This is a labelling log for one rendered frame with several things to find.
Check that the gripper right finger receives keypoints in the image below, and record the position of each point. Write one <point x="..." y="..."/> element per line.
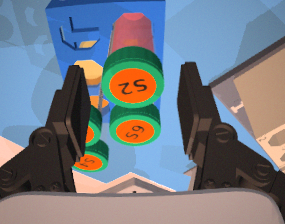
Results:
<point x="228" y="163"/>

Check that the blue tube rack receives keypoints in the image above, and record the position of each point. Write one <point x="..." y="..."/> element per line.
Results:
<point x="104" y="13"/>

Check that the blue flat mat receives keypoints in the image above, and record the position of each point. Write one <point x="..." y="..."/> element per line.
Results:
<point x="216" y="34"/>

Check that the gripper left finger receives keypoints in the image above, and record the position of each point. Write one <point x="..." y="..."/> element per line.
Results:
<point x="61" y="140"/>

